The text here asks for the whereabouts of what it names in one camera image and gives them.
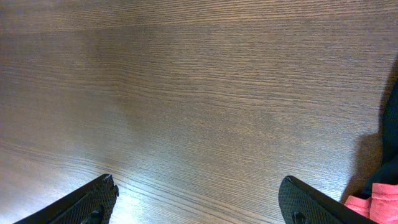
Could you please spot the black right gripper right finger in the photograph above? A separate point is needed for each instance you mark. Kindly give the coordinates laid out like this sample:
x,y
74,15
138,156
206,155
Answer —
x,y
302,204

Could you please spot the black garment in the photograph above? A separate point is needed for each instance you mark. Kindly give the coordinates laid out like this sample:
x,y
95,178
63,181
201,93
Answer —
x,y
387,174

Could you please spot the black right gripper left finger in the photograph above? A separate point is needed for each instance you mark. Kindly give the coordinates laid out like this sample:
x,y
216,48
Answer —
x,y
92,203

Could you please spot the red t-shirt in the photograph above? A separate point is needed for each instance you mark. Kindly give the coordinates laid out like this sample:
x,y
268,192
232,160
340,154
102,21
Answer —
x,y
380,207

